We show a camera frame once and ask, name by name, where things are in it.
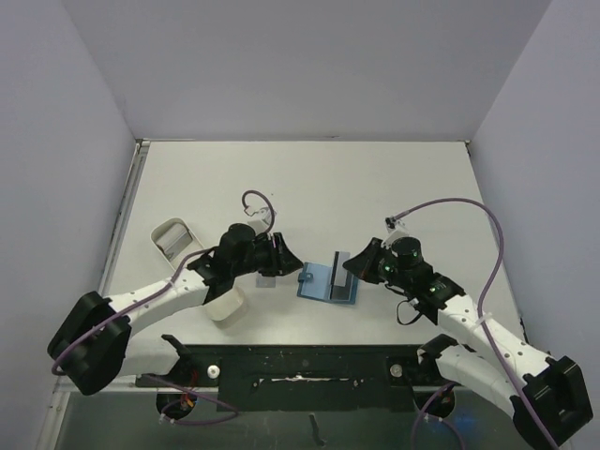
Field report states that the white oblong plastic tray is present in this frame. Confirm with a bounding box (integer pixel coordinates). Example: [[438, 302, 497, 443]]
[[149, 217, 248, 329]]

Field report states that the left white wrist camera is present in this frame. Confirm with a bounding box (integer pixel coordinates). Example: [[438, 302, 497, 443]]
[[245, 206, 276, 234]]

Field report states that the blue leather card holder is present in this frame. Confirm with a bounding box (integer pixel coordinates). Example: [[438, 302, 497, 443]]
[[296, 262, 358, 306]]

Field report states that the dark grey credit card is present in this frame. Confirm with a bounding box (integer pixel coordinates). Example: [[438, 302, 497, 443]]
[[329, 284, 352, 303]]

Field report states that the silver VIP credit card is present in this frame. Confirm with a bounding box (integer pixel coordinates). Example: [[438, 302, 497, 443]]
[[331, 251, 351, 287]]

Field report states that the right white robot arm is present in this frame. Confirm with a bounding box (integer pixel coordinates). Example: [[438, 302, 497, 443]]
[[343, 236, 593, 449]]

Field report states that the aluminium left side rail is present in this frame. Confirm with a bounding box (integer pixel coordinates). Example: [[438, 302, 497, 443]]
[[97, 140, 151, 294]]

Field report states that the aluminium rail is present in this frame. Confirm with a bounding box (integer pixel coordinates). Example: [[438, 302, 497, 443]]
[[97, 140, 151, 294], [38, 386, 528, 449]]

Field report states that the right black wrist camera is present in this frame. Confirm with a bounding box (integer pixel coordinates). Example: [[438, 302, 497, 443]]
[[382, 217, 423, 269]]

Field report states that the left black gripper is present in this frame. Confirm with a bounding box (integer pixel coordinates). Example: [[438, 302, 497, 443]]
[[232, 232, 302, 277]]

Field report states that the aluminium front rail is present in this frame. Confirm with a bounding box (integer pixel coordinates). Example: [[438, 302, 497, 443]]
[[38, 386, 528, 449]]

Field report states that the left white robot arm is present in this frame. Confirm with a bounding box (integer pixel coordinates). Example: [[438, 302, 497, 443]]
[[47, 223, 304, 396]]

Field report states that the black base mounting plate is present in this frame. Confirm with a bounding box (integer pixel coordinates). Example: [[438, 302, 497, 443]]
[[136, 335, 446, 419]]

